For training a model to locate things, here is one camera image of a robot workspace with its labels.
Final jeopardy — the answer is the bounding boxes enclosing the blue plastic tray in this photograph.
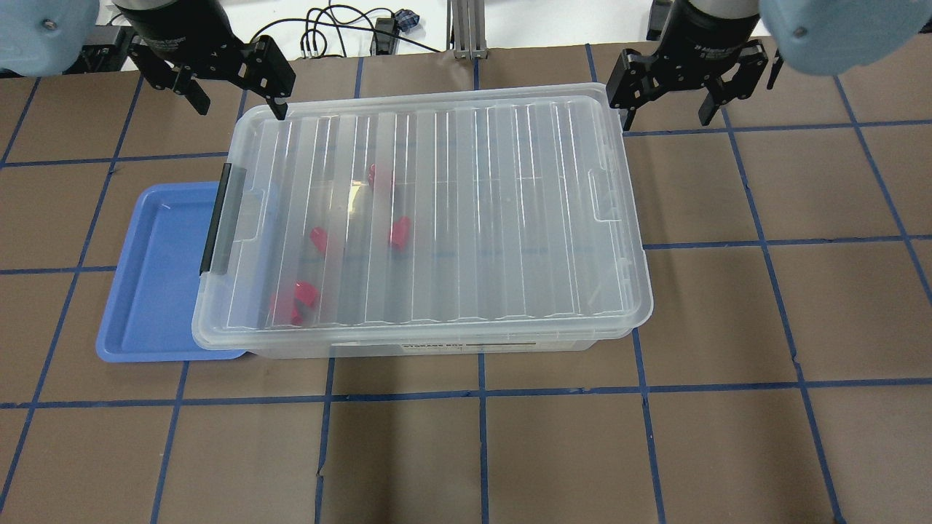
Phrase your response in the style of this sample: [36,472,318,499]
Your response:
[95,182,246,362]

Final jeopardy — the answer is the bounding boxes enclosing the aluminium frame post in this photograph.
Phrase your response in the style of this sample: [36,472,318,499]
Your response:
[447,1,487,60]

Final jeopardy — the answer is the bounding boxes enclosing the clear plastic storage box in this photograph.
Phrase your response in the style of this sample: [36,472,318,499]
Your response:
[246,339,605,360]

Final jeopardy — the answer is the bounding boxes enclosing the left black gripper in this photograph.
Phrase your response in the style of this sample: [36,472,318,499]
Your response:
[113,1,296,122]

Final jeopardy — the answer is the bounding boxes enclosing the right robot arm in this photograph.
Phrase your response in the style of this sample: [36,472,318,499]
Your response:
[606,1,931,130]

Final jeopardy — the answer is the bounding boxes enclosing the clear plastic box lid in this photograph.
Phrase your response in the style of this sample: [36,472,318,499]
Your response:
[191,82,655,351]

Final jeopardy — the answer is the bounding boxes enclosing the black box handle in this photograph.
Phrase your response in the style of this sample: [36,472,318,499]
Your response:
[199,162,232,274]

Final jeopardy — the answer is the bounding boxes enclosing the black cables on desk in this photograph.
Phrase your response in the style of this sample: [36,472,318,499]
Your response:
[251,6,441,59]

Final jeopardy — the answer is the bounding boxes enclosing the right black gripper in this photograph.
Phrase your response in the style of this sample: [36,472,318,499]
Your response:
[606,1,769,132]

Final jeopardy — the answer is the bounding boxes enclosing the red block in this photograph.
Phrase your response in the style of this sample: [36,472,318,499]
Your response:
[389,215,411,252]
[293,281,320,308]
[368,163,395,191]
[309,226,328,255]
[269,294,305,328]

